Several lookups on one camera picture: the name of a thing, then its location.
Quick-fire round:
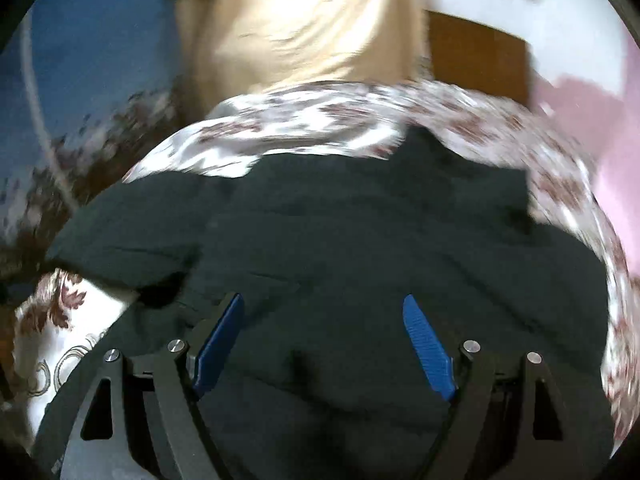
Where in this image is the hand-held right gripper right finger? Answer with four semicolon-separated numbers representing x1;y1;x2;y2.
402;294;617;480

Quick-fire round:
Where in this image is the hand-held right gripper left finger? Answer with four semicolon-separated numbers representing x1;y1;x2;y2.
52;292;246;480

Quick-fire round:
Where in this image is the black padded jacket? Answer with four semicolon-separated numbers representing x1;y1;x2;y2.
44;125;617;480

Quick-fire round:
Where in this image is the floral satin bedspread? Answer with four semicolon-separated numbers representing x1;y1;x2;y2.
0;79;632;443

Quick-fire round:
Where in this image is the pink curtain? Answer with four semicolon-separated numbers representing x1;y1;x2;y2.
531;74;640;281

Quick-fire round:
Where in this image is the wooden headboard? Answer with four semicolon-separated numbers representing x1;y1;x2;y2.
424;10;534;107

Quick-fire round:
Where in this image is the beige dotted cloth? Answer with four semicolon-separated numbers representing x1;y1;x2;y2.
175;0;432;113

